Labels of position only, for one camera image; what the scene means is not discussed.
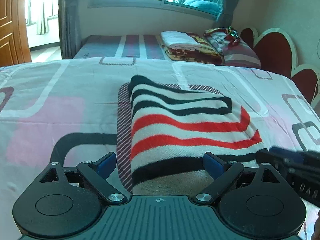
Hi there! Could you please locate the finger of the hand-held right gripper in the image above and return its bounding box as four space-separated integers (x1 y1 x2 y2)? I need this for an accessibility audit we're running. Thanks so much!
256 146 320 171

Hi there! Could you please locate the brown wooden door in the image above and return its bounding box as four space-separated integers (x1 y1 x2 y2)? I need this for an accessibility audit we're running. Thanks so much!
0 0 32 67

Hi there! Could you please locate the red black white striped sweater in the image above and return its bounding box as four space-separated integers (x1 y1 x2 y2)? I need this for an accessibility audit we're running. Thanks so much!
127 75 269 195

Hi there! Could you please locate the teal cushion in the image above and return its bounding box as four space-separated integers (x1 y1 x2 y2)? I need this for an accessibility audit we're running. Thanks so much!
183 0 222 16

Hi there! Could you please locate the red heart-shaped headboard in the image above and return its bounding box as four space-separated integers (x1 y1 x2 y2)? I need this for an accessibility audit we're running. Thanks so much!
239 27 320 103

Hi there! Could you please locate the grey curtain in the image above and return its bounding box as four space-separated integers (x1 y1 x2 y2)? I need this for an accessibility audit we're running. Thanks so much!
58 0 101 59

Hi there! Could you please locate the pink white patterned quilt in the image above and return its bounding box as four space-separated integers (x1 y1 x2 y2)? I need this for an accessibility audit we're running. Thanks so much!
0 57 320 240

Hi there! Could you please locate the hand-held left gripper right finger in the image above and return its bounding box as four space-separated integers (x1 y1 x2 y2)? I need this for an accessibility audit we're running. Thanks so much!
194 152 284 205

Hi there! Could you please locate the folded red white blanket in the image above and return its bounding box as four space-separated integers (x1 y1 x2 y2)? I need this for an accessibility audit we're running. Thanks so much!
156 30 225 65

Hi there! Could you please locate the white sheer curtain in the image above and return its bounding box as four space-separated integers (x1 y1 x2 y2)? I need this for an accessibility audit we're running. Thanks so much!
25 0 61 36

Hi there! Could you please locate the red striped pillow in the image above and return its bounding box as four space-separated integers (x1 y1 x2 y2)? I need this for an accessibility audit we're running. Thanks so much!
203 27 262 68

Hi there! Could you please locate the grey striped bed sheet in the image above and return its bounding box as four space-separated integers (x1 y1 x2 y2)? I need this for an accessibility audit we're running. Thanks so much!
72 34 175 61

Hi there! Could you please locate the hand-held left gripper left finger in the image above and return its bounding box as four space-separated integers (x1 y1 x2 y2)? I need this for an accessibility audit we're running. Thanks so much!
37 152 127 205

